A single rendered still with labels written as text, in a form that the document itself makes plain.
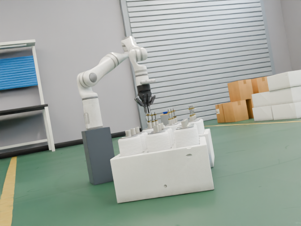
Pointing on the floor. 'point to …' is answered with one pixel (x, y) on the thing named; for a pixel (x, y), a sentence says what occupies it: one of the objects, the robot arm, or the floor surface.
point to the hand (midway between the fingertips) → (147, 110)
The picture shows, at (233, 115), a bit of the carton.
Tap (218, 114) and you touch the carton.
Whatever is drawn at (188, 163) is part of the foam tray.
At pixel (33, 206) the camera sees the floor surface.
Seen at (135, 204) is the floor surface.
